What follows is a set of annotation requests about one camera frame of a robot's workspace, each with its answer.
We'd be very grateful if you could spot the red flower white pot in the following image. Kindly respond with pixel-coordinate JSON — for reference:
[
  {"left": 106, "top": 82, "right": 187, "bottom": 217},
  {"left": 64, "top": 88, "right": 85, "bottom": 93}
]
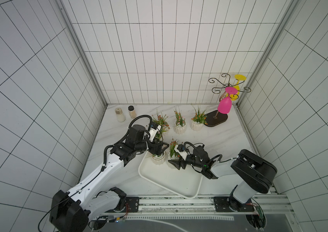
[{"left": 168, "top": 139, "right": 181, "bottom": 170}]

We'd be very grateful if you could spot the pink flower white pot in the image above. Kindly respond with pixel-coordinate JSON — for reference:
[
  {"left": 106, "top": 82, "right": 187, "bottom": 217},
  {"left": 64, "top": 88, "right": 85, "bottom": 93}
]
[{"left": 151, "top": 153, "right": 167, "bottom": 165}]

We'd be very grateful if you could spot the white rectangular storage tray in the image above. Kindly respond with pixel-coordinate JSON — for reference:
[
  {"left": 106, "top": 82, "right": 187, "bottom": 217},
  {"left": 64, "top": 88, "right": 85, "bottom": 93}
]
[{"left": 138, "top": 152, "right": 203, "bottom": 199}]

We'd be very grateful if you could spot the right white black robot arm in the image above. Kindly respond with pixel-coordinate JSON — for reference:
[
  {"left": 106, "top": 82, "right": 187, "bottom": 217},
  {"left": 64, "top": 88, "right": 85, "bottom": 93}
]
[{"left": 168, "top": 142, "right": 277, "bottom": 212}]

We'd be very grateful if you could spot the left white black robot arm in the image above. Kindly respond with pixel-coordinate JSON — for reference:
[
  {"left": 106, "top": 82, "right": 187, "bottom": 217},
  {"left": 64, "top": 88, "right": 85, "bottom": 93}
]
[{"left": 46, "top": 115, "right": 163, "bottom": 232}]

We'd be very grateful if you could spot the front left flower pot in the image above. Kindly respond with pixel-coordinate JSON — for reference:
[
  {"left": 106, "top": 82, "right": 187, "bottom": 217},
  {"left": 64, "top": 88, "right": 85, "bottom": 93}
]
[{"left": 153, "top": 130, "right": 163, "bottom": 143}]

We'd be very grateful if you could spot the back left flower pot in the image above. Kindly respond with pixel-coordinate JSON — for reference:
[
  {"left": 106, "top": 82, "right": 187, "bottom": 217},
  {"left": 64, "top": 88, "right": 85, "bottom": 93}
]
[{"left": 152, "top": 113, "right": 170, "bottom": 133}]

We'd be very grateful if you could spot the back middle flower pot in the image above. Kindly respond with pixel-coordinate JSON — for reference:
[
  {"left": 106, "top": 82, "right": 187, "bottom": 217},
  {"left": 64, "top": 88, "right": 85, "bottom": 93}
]
[{"left": 174, "top": 107, "right": 187, "bottom": 134}]

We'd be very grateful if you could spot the back right flower pot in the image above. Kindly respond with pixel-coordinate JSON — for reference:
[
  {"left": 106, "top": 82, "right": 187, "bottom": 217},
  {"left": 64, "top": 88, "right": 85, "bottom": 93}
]
[{"left": 191, "top": 105, "right": 207, "bottom": 131}]

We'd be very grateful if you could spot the black metal glass rack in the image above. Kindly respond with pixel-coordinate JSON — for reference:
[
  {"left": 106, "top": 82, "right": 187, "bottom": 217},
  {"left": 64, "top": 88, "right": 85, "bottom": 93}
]
[{"left": 206, "top": 73, "right": 252, "bottom": 127}]

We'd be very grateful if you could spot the black lid spice jar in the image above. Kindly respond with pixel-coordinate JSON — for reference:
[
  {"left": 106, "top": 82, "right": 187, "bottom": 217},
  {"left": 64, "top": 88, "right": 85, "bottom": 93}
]
[{"left": 128, "top": 105, "right": 137, "bottom": 119}]

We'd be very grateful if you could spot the white spice jar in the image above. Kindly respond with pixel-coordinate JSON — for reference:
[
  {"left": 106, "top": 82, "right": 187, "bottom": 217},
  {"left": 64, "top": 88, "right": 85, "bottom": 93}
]
[{"left": 115, "top": 107, "right": 126, "bottom": 122}]

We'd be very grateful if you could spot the pink wine glass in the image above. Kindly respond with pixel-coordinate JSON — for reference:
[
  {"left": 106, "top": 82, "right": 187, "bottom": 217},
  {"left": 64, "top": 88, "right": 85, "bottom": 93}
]
[{"left": 218, "top": 87, "right": 239, "bottom": 114}]

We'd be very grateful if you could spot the yellow wine glass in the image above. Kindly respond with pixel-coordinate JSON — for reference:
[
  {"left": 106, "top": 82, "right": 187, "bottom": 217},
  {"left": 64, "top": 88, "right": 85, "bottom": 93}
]
[{"left": 230, "top": 74, "right": 247, "bottom": 101}]

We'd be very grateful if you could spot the aluminium mounting rail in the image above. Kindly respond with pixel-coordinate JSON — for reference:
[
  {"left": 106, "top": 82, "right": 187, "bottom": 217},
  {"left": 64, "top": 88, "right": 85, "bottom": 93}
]
[{"left": 85, "top": 193, "right": 293, "bottom": 220}]

